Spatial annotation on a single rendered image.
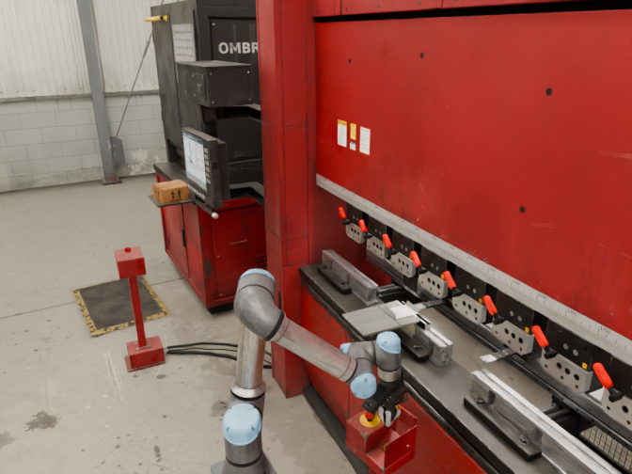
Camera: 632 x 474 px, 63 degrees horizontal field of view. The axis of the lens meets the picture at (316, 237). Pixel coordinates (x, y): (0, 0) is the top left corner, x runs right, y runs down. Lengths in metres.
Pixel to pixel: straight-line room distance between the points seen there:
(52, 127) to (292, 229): 6.00
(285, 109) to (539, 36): 1.42
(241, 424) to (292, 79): 1.65
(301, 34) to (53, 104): 6.08
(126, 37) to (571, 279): 7.57
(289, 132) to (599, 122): 1.62
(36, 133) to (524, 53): 7.47
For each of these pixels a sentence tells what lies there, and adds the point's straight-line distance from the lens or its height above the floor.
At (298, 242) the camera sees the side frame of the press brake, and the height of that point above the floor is 1.02.
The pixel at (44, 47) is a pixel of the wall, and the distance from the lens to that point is 8.30.
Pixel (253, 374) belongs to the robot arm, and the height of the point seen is 1.08.
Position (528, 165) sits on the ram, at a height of 1.74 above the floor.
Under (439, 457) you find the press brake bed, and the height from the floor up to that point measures 0.64.
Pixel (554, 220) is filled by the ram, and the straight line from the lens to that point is 1.54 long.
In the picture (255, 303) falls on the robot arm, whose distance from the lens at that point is 1.46.
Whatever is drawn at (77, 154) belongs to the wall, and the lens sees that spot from 8.49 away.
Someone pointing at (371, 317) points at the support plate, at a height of 1.00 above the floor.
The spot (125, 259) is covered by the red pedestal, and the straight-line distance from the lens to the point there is 3.41.
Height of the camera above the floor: 2.09
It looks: 22 degrees down
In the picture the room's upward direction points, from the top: straight up
